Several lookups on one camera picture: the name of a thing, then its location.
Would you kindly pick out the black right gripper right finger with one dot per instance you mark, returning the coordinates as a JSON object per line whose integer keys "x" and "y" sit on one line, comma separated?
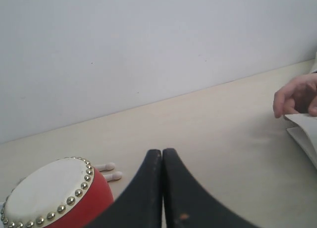
{"x": 187, "y": 204}

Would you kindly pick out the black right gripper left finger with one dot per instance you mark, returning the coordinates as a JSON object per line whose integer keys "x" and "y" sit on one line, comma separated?
{"x": 140, "y": 204}

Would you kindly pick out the wooden drumstick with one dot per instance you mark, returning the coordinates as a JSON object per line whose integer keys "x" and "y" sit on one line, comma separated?
{"x": 117, "y": 175}
{"x": 105, "y": 167}

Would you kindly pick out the small red drum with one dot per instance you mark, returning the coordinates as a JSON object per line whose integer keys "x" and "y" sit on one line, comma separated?
{"x": 66, "y": 193}

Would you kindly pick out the person's bare hand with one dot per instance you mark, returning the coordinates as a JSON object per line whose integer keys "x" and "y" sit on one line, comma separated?
{"x": 298, "y": 96}

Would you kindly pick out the open white book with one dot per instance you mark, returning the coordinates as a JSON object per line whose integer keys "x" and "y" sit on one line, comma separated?
{"x": 305, "y": 134}

